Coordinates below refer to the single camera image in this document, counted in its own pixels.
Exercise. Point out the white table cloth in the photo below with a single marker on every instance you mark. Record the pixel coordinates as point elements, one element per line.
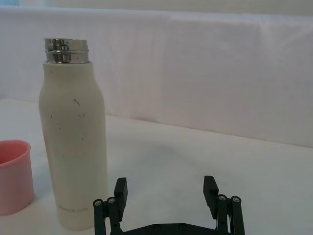
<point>195,156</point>

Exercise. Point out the white curtain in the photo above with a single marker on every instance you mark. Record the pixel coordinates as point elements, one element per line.
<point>195,61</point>

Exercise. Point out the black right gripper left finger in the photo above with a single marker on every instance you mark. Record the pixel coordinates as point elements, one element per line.
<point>115,210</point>

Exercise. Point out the pink plastic cup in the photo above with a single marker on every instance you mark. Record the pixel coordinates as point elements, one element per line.
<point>14,176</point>

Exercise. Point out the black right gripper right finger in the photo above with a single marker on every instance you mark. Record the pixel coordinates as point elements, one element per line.
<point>221,210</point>

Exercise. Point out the cream vacuum bottle steel neck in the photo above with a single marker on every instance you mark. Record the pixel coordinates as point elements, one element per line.
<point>73,147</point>

